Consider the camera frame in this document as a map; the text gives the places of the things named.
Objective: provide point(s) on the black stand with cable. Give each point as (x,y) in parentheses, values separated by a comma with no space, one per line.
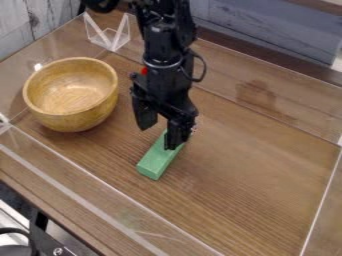
(40,243)

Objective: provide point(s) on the red plush strawberry toy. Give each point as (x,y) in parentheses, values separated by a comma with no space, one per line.
(145,71)

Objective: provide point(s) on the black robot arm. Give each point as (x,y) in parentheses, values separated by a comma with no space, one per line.
(169,32)

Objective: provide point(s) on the green rectangular block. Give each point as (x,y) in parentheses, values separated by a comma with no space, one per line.
(157,159)

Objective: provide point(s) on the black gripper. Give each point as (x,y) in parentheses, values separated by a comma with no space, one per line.
(161,94)

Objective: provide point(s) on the clear acrylic corner bracket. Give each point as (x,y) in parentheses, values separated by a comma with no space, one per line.
(111,39)

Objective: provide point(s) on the brown wooden bowl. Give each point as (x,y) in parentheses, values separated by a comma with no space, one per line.
(72,93)

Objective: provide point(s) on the blue grey couch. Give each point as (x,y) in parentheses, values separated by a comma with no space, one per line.
(278,24)

